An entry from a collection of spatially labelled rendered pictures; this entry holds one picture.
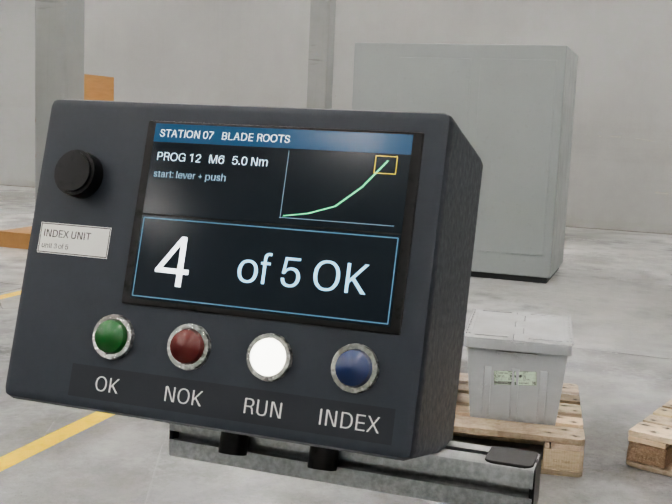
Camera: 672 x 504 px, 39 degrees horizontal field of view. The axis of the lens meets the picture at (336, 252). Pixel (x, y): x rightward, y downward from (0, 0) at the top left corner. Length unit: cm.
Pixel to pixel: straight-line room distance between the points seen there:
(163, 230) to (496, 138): 748
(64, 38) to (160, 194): 600
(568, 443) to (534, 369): 30
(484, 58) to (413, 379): 759
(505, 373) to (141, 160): 315
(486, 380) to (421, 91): 478
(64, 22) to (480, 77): 341
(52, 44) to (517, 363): 406
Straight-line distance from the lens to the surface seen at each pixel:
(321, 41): 1106
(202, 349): 54
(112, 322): 57
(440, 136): 52
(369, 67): 830
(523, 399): 370
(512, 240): 803
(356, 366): 50
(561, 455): 363
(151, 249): 57
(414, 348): 51
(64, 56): 655
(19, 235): 905
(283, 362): 52
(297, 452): 61
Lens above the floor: 125
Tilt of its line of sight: 8 degrees down
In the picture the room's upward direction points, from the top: 2 degrees clockwise
